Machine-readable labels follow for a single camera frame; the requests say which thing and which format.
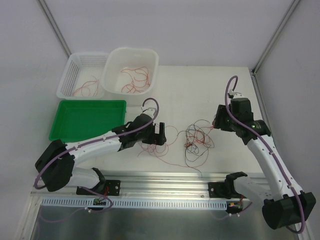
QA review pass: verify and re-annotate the pink cable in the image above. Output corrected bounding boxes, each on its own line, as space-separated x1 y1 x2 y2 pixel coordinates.
137 124 203 178

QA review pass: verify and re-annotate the black white-striped cable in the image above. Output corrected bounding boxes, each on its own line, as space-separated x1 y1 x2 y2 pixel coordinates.
184 119 215 169

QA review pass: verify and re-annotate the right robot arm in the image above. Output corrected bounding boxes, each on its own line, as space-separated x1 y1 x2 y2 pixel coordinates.
213 97 316 234

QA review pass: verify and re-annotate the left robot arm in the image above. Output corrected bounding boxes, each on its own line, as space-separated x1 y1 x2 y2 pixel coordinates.
33 113 167 195

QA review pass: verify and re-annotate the white plastic tub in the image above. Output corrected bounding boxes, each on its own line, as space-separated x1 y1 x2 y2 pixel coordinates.
101 47 159 105

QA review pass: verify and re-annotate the green plastic tray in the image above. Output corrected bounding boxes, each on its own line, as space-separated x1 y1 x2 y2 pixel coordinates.
48 100 127 143

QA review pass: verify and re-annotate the white perforated basket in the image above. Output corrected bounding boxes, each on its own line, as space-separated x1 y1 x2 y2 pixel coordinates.
56 52 109 100

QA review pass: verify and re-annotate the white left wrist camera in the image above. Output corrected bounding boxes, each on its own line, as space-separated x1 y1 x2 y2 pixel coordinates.
141 106 157 118

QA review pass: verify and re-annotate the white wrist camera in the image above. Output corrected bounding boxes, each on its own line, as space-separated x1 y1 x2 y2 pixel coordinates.
141 106 157 118
227 89 244 99

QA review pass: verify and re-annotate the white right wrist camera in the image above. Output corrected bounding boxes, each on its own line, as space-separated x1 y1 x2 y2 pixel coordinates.
227 89 244 99

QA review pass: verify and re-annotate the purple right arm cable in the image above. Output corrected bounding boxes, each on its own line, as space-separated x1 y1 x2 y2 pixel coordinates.
224 75 306 235

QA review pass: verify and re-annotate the aluminium extrusion rail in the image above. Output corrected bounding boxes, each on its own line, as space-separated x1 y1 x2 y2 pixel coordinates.
32 171 271 201

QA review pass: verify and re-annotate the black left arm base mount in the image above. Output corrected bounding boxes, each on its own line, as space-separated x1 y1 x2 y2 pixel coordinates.
76 179 121 196

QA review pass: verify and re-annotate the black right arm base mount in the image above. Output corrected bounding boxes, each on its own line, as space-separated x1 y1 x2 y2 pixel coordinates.
207 182 242 200

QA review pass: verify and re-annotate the red cable in basket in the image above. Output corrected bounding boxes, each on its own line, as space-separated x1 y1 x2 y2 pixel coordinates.
72 74 101 97

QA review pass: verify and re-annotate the white slotted cable duct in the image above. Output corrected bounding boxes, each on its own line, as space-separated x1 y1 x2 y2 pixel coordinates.
41 197 227 211

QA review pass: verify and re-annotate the right aluminium frame post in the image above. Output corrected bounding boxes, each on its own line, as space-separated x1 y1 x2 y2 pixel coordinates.
251 0 301 76

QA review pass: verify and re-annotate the aluminium frame post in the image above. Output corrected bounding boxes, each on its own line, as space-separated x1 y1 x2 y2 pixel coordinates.
36 0 72 58
251 0 301 76

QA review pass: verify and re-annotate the left aluminium frame post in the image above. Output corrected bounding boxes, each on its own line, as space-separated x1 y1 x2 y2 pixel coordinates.
36 0 72 58

